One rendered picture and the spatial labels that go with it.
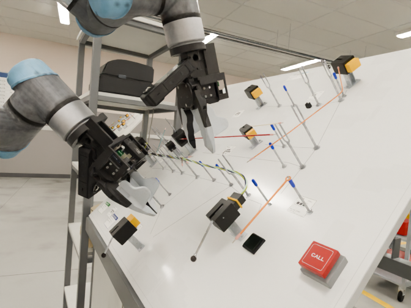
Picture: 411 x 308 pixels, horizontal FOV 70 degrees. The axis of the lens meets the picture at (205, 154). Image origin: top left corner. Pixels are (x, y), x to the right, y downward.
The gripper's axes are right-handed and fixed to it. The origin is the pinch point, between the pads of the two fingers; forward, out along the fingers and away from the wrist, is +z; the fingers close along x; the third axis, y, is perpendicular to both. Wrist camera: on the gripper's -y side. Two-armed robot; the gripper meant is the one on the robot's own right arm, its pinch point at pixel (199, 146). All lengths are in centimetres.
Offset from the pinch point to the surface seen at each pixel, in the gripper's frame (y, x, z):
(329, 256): 7.3, -24.3, 18.2
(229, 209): 2.8, -2.2, 15.1
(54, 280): -62, 203, 120
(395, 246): 44, -13, 40
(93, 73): -1, 95, -26
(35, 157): -85, 756, 85
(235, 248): 2.1, -2.4, 24.4
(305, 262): 4.6, -21.5, 19.4
